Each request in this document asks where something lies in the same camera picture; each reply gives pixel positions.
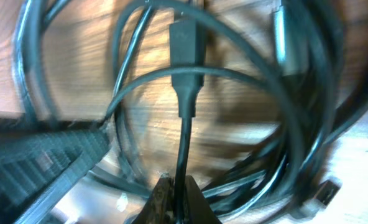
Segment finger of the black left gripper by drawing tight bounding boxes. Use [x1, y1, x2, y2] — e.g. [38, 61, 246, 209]
[0, 118, 110, 223]

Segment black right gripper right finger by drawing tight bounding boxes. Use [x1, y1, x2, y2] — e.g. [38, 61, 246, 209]
[185, 175, 221, 224]

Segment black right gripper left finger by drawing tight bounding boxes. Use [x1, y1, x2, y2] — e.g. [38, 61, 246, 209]
[131, 175, 173, 224]

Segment thick black USB cable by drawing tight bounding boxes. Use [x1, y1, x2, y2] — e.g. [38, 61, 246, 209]
[11, 0, 368, 224]

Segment thin black USB cable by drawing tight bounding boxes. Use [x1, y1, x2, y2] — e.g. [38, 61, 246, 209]
[109, 0, 342, 218]

